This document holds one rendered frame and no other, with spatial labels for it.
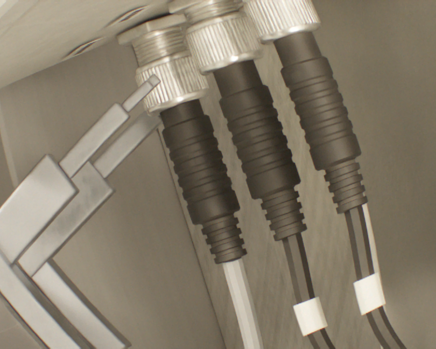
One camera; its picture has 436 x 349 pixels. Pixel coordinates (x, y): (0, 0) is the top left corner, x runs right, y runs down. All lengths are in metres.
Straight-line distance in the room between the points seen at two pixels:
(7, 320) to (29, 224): 0.03
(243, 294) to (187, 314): 0.11
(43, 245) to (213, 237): 0.05
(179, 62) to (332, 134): 0.08
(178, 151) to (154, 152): 0.11
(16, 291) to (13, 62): 0.06
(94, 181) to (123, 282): 0.08
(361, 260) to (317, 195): 0.10
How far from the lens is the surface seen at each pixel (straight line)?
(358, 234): 0.59
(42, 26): 0.57
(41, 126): 0.75
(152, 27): 0.65
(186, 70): 0.66
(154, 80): 0.64
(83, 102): 0.76
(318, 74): 0.59
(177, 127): 0.66
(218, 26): 0.62
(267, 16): 0.59
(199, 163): 0.65
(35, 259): 0.69
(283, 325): 0.73
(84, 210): 0.69
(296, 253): 0.62
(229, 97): 0.62
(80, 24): 0.60
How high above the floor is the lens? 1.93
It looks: 40 degrees down
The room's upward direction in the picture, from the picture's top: 3 degrees clockwise
